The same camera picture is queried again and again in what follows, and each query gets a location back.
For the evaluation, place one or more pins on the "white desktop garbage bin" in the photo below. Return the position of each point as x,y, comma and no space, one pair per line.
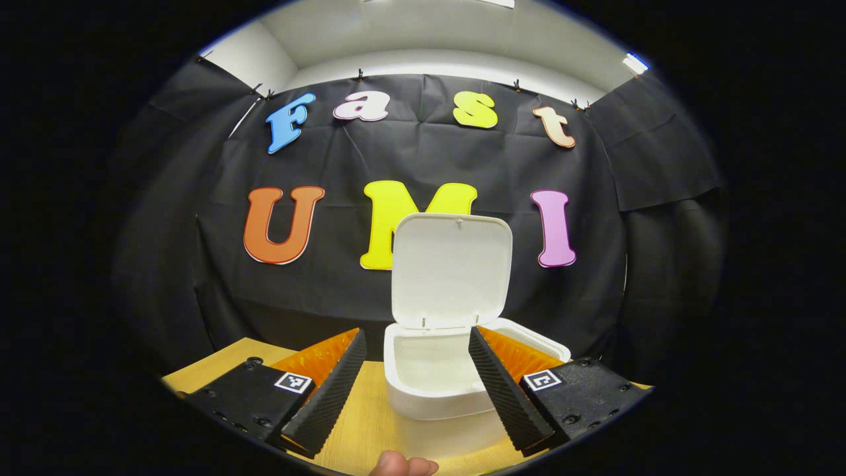
449,264

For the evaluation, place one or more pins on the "black backdrop cloth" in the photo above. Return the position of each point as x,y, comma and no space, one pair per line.
165,264

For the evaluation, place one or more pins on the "ceiling light panel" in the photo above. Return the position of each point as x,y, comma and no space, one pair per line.
635,63
496,2

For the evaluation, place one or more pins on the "wooden desktop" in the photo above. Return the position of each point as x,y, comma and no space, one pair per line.
370,423

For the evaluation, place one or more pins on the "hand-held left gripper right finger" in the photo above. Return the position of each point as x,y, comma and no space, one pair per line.
502,396

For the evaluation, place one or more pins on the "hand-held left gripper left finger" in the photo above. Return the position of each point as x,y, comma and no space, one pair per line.
330,396

